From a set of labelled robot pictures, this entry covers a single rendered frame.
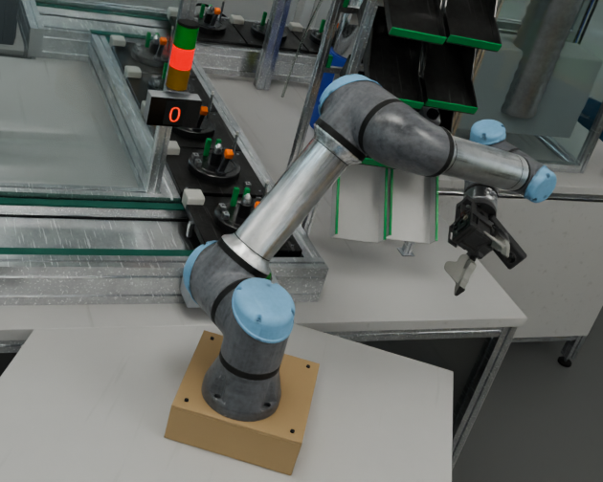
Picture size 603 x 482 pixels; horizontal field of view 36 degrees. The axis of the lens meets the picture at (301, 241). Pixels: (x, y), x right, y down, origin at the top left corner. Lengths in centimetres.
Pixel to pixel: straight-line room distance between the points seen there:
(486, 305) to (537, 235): 101
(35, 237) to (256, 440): 74
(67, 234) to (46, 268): 21
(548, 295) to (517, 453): 63
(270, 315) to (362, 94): 43
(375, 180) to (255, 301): 80
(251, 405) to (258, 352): 11
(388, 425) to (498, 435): 158
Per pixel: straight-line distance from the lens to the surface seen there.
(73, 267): 202
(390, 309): 233
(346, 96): 173
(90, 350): 197
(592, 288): 382
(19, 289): 204
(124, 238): 222
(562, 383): 396
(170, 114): 219
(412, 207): 240
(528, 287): 362
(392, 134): 165
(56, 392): 186
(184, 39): 212
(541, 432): 365
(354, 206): 232
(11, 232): 219
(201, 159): 248
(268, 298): 167
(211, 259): 175
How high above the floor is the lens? 210
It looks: 30 degrees down
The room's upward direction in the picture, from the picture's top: 16 degrees clockwise
